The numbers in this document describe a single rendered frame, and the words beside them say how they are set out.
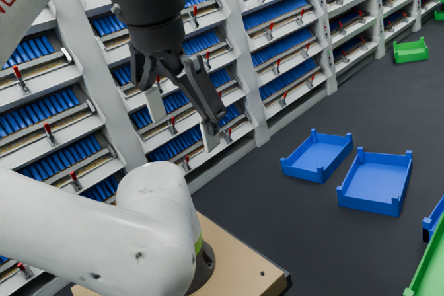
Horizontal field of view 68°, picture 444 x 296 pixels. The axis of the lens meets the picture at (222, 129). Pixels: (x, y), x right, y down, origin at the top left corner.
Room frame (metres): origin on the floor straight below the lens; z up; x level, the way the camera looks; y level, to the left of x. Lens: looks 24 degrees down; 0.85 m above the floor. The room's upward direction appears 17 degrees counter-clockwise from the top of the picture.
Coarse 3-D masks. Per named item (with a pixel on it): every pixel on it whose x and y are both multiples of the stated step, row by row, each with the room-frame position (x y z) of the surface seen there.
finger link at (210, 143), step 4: (200, 120) 0.45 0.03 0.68; (200, 124) 0.46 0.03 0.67; (200, 128) 0.46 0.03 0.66; (204, 128) 0.46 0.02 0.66; (204, 132) 0.46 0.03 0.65; (204, 136) 0.46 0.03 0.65; (208, 136) 0.47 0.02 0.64; (216, 136) 0.48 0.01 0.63; (204, 140) 0.47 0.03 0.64; (208, 140) 0.47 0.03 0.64; (212, 140) 0.47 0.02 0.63; (216, 140) 0.48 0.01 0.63; (204, 144) 0.47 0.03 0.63; (208, 144) 0.47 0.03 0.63; (212, 144) 0.48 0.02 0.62; (216, 144) 0.48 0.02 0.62; (208, 148) 0.47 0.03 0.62; (212, 148) 0.48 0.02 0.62; (208, 152) 0.47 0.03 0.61
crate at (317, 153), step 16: (304, 144) 1.38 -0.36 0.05; (320, 144) 1.40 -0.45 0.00; (336, 144) 1.36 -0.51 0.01; (352, 144) 1.29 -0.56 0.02; (288, 160) 1.29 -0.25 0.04; (304, 160) 1.31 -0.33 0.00; (320, 160) 1.27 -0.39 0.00; (336, 160) 1.19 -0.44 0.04; (304, 176) 1.17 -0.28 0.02; (320, 176) 1.11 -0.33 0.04
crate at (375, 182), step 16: (368, 160) 1.15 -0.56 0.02; (384, 160) 1.11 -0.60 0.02; (400, 160) 1.07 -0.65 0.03; (352, 176) 1.08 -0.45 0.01; (368, 176) 1.06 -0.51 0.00; (384, 176) 1.03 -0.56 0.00; (400, 176) 1.01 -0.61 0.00; (352, 192) 1.00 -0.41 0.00; (368, 192) 0.97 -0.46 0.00; (384, 192) 0.95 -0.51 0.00; (400, 192) 0.87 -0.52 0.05; (352, 208) 0.92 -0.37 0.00; (368, 208) 0.88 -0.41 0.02; (384, 208) 0.85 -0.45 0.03; (400, 208) 0.85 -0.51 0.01
